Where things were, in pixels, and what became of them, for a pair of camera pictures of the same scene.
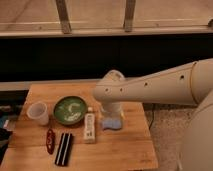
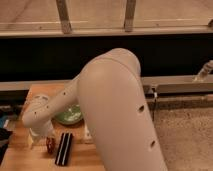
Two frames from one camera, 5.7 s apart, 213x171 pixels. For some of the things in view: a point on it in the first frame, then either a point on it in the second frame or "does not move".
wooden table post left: [63, 15] does not move
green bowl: [70, 110] does not move
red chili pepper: [50, 141] does not move
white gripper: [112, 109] → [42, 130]
